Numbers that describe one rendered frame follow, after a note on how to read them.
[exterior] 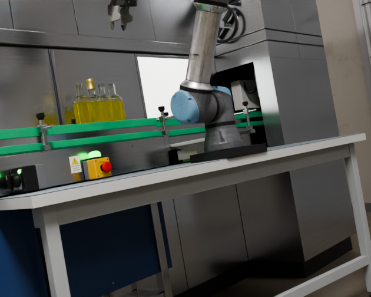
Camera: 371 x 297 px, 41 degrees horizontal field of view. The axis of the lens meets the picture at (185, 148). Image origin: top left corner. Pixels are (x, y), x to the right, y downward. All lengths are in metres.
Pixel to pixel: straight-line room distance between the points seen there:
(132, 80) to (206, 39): 0.83
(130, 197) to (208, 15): 0.65
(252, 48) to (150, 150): 1.07
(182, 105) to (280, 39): 1.36
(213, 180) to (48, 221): 0.61
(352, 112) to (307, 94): 1.73
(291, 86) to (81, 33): 1.25
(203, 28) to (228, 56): 1.29
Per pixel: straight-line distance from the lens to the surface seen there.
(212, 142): 1.81
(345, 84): 4.83
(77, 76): 2.26
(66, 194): 1.39
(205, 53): 1.71
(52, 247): 1.42
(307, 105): 3.10
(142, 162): 2.04
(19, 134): 1.75
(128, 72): 2.46
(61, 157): 1.80
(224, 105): 1.82
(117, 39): 2.48
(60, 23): 2.33
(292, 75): 3.00
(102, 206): 1.49
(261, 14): 2.88
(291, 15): 3.16
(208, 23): 1.71
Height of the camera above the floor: 0.79
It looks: 1 degrees up
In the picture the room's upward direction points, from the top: 10 degrees counter-clockwise
